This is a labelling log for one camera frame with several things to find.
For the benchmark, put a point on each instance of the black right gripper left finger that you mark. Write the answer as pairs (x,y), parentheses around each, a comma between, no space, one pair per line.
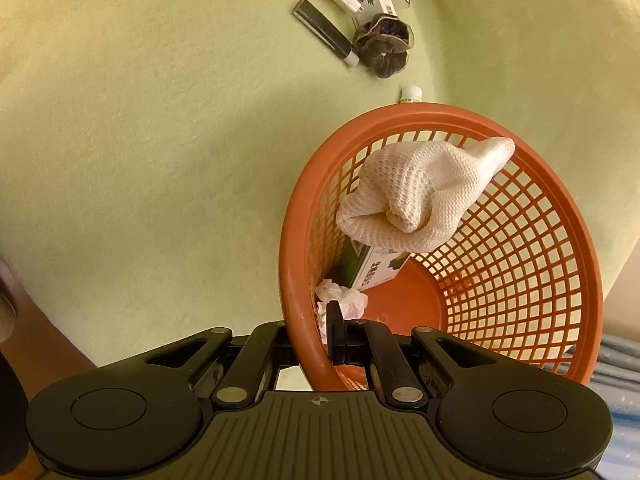
(135,415)

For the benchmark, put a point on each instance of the white sock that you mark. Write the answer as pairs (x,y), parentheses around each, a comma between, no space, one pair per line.
(411,196)

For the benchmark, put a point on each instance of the black lighter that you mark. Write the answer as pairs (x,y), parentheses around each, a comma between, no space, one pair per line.
(326,31)

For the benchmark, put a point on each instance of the yellow-green sofa cover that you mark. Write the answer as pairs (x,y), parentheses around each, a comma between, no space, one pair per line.
(149,147)

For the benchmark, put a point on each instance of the brown hair scrunchie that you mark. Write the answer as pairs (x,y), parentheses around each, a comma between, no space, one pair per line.
(383,43)

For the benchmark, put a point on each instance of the green and white box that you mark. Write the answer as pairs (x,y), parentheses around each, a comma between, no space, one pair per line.
(362,267)

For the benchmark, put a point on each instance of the white tissue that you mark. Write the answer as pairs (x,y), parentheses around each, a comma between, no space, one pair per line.
(352,303)

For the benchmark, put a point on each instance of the small white pill bottle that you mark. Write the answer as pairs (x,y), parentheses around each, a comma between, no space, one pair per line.
(411,94)

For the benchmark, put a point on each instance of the orange plastic mesh basket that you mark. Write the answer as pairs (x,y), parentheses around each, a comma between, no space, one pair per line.
(519,277)

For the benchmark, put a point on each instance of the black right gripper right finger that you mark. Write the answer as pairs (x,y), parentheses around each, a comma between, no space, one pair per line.
(496,415)

